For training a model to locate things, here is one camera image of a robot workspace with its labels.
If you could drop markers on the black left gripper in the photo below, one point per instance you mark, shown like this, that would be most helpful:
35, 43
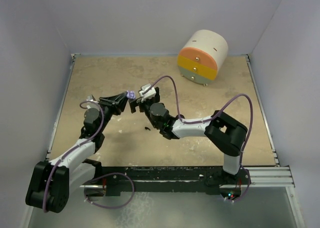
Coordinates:
112, 103

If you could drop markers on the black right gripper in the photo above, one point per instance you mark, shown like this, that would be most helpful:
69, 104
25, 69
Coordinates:
135, 103

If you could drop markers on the purple round earbud charging case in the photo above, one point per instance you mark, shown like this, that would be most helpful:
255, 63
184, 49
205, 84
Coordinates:
130, 94

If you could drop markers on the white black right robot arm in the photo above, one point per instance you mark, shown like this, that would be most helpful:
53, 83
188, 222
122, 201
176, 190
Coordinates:
226, 133

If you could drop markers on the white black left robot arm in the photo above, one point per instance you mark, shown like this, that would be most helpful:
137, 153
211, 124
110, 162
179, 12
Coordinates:
53, 181

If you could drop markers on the cylindrical three-drawer storage box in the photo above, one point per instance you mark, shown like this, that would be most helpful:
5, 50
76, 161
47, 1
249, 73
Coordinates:
202, 57

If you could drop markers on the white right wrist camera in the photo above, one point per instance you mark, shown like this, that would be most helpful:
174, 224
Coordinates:
147, 92

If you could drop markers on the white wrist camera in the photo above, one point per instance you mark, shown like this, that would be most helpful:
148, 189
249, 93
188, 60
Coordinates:
147, 92
91, 98

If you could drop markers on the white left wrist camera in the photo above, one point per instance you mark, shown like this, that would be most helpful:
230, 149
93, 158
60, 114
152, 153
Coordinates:
91, 98

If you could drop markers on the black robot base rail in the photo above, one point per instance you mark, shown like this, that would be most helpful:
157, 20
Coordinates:
211, 180

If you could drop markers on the aluminium table frame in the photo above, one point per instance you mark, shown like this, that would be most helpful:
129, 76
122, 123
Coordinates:
264, 177

